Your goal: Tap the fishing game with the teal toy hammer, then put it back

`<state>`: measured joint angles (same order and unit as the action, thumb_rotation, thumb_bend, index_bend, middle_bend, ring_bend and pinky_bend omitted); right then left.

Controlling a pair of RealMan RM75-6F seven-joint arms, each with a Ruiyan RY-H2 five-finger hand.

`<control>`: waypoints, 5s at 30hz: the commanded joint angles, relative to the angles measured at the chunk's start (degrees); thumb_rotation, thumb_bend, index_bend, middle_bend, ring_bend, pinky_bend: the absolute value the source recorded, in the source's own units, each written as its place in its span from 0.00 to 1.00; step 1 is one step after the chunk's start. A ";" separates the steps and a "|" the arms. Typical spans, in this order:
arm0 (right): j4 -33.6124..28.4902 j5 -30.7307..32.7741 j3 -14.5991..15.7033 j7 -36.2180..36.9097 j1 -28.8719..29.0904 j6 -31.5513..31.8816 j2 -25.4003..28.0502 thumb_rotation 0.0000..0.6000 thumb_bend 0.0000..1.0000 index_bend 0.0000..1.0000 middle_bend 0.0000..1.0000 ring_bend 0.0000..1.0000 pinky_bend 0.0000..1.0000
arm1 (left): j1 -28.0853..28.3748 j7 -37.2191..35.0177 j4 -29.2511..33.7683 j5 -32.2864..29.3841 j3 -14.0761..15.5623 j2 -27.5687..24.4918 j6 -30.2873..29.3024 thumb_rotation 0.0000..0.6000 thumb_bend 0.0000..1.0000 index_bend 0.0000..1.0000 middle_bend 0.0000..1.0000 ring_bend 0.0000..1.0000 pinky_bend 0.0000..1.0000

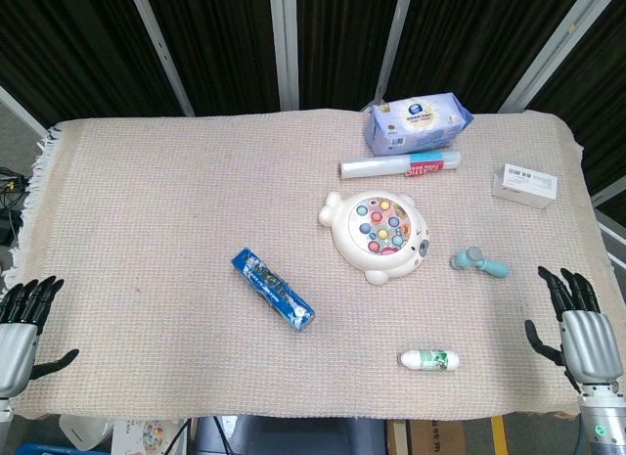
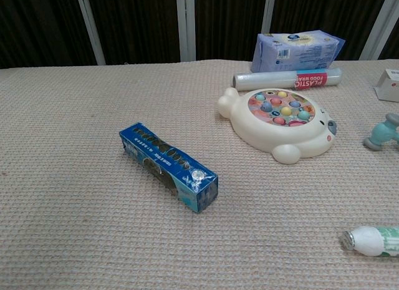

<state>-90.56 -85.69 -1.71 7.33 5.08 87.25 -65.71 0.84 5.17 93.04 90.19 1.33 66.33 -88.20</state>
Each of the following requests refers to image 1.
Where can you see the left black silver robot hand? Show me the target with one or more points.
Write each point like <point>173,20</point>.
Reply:
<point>17,342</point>

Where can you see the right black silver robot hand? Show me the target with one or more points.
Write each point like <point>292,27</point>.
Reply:
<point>589,345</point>

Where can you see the grey-teal toy mallet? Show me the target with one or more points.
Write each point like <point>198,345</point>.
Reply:
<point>481,264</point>

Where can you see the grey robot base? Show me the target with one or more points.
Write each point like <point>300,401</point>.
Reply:
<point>293,438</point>

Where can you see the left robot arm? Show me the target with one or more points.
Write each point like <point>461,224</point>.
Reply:
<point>4,407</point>

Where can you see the cream bear-shaped button toy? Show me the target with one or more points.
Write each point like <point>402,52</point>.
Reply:
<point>357,252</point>

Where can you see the white plastic object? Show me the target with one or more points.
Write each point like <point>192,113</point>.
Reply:
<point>85,431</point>

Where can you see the white bottle green label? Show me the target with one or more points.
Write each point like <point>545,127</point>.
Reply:
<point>430,361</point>

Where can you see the colourful toy packaging box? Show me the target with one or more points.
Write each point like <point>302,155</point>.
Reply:
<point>149,438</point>

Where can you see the small white cardboard box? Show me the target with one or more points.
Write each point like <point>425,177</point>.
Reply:
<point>525,186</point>

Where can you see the brown cardboard box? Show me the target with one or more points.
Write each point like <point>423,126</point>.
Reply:
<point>433,438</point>

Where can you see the beige woven tablecloth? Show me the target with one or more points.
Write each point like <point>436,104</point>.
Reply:
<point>171,205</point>

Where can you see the blue biscuit box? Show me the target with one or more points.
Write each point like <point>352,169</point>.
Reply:
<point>271,288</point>

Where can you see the plastic food wrap roll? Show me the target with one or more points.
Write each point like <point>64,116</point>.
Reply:
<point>381,165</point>

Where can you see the lavender tissue pack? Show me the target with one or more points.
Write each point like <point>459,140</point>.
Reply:
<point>415,124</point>

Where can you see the white metal frame post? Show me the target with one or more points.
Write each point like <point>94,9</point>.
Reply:
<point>557,44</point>
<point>285,44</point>
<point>609,195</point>
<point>161,51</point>
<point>393,39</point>
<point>22,113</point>

